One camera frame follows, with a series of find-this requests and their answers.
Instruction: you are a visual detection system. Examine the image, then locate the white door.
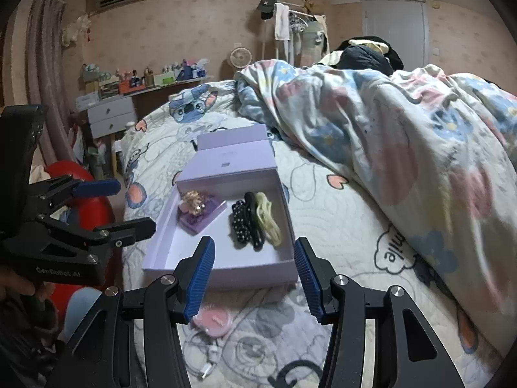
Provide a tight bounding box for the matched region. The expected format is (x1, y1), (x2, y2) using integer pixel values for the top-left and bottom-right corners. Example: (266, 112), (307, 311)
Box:
(361, 0), (429, 69)

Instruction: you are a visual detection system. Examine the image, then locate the mauve curtain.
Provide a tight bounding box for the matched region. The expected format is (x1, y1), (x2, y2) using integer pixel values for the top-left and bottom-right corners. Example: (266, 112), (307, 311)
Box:
(26, 0), (87, 170)

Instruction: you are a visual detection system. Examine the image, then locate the red rounded chair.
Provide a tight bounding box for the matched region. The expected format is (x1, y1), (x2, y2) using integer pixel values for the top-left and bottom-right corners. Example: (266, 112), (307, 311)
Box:
(44, 161), (122, 304)

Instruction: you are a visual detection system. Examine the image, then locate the pale yellow claw hair clip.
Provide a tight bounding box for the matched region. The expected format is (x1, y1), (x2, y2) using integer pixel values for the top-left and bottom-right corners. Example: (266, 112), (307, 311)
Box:
(256, 191), (282, 247)

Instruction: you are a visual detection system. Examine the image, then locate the white hanging garment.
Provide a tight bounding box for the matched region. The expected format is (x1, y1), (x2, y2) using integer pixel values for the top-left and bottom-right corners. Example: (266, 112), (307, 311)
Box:
(275, 3), (290, 59)

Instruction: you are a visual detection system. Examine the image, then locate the floral pastel duvet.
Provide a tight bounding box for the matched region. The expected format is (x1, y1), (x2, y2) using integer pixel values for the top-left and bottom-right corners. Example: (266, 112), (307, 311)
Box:
(236, 59), (517, 312)

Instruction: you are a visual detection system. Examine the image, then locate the lavender cardboard box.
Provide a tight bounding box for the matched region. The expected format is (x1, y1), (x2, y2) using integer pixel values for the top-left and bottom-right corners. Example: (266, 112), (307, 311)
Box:
(141, 124), (300, 289)

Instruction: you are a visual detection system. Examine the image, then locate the row of desk trinkets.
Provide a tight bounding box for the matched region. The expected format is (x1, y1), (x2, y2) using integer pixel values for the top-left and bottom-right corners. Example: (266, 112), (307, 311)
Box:
(83, 59), (211, 98)

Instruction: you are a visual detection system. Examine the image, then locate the white tassel wall ornament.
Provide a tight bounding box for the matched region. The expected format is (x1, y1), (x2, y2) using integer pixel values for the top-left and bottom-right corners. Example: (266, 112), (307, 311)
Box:
(67, 14), (91, 45)

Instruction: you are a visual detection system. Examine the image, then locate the purple rectangular case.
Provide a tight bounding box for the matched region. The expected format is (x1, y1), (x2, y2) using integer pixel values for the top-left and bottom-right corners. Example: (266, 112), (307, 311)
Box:
(178, 198), (227, 234)

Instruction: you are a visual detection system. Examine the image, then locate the light blue rug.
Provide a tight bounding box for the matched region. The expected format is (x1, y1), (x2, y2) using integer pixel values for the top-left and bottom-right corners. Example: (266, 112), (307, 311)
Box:
(65, 287), (101, 340)

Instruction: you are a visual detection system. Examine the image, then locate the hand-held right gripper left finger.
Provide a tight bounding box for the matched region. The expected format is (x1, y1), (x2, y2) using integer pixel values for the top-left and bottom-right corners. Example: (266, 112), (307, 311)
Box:
(60, 236), (216, 388)

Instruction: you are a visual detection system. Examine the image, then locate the pink labelled round compact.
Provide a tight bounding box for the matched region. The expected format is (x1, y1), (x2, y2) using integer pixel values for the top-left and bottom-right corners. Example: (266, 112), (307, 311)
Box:
(193, 301), (233, 338)

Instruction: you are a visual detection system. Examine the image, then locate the white drawer unit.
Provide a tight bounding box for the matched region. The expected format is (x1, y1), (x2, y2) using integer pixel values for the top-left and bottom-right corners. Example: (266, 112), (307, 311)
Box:
(87, 98), (139, 139)

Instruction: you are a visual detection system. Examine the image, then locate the grey green hanging bag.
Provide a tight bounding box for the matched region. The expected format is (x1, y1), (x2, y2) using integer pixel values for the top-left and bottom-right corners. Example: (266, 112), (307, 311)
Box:
(301, 20), (328, 65)

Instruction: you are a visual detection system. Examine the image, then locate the dark clothes pile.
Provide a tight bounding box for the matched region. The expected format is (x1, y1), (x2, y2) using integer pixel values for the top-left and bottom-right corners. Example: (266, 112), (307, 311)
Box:
(317, 36), (405, 75)

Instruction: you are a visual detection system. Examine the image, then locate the person's left hand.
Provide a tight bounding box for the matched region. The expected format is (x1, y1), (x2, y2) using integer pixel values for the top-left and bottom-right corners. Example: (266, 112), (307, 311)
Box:
(0, 266), (55, 303)

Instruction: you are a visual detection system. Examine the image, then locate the white desk fan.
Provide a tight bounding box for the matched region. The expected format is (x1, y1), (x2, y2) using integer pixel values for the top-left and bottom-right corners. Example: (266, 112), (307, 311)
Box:
(229, 47), (253, 69)

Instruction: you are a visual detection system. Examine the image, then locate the black polka-dot scrunchie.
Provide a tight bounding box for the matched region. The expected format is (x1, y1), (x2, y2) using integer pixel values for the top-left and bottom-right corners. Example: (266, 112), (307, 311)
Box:
(231, 199), (252, 246)

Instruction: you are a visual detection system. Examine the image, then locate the wooden desk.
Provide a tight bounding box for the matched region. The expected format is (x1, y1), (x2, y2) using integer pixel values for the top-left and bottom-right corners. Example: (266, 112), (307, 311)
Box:
(75, 75), (213, 130)

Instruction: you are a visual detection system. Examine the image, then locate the white charging cable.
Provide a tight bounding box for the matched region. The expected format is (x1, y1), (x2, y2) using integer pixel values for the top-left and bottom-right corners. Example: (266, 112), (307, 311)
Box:
(184, 327), (227, 378)

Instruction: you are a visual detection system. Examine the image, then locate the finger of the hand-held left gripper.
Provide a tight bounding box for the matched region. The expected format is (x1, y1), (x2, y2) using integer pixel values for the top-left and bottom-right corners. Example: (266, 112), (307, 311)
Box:
(29, 176), (121, 219)
(38, 217), (157, 265)

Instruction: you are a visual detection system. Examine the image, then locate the white clothes rack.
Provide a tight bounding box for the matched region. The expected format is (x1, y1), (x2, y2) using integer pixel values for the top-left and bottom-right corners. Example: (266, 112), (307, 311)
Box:
(258, 2), (330, 65)

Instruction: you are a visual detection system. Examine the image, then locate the blue cartoon plush pillow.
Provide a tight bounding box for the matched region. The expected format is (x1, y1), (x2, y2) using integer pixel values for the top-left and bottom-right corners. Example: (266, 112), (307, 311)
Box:
(169, 83), (219, 124)

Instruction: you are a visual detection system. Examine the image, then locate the black claw hair clip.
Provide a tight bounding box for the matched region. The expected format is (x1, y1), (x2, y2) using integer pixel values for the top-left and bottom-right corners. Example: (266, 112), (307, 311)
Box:
(243, 191), (267, 250)

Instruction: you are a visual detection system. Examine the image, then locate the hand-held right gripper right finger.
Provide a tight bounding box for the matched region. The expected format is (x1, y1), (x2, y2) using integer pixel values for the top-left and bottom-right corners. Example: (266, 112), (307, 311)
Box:
(293, 237), (465, 388)

